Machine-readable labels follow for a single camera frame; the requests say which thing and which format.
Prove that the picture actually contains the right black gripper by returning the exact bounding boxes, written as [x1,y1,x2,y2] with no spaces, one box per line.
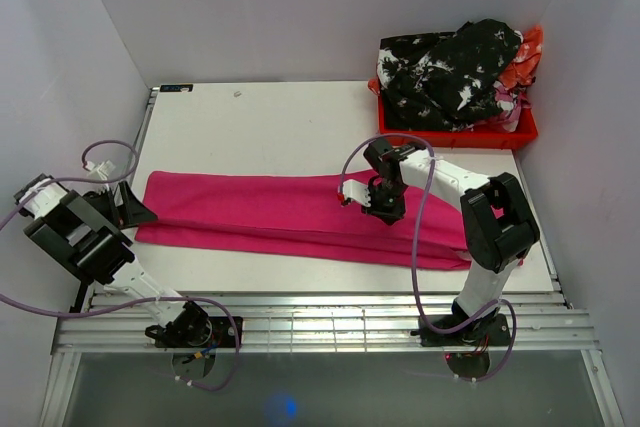
[361,181,408,226]

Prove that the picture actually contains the pink trousers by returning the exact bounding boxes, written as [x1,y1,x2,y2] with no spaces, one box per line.
[135,171,470,271]

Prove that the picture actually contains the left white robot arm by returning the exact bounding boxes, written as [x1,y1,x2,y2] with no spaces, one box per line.
[14,174,213,348]

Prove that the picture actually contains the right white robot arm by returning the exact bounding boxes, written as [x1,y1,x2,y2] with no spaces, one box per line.
[360,136,540,344]

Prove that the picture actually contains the red plastic bin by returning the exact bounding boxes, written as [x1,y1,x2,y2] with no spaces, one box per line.
[377,97,538,150]

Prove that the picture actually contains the black label sticker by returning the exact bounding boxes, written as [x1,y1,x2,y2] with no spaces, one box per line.
[159,84,193,93]

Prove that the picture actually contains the black white patterned garment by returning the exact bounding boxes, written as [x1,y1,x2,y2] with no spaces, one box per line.
[376,19,522,132]

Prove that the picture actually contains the pink white patterned garment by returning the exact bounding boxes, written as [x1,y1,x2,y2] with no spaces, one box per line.
[474,81,531,134]

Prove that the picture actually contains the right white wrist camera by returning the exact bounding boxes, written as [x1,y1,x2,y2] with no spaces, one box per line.
[337,179,371,207]

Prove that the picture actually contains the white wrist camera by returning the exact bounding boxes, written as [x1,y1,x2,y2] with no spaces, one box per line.
[83,160,116,185]
[337,179,371,207]

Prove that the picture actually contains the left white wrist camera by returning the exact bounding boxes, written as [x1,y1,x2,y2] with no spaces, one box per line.
[83,160,116,185]

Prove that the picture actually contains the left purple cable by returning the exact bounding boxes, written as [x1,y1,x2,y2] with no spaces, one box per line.
[0,139,244,392]

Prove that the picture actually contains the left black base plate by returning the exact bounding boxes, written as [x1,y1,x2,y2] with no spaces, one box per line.
[145,316,243,349]

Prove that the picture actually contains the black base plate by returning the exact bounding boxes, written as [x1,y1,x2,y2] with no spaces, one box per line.
[145,316,243,349]
[410,314,511,347]

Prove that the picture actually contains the aluminium frame rail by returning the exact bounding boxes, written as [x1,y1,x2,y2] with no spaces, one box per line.
[53,292,599,354]

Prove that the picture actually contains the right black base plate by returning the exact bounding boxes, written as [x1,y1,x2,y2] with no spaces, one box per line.
[410,314,511,347]

